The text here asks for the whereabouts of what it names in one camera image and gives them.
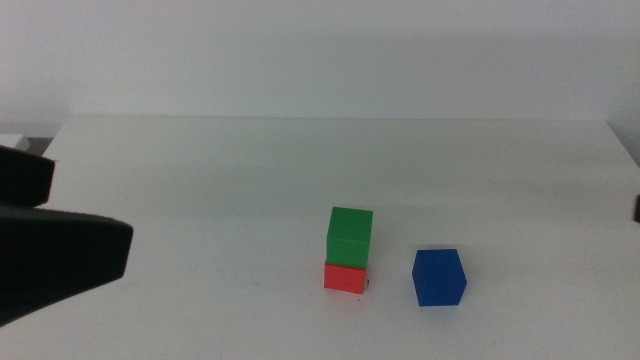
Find red cube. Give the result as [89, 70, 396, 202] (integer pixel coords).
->
[323, 261, 368, 295]

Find green cube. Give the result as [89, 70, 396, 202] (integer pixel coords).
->
[325, 206, 374, 269]

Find white side table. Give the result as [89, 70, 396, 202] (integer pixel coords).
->
[0, 133, 32, 153]

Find blue cube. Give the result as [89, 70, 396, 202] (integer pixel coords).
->
[411, 248, 468, 308]

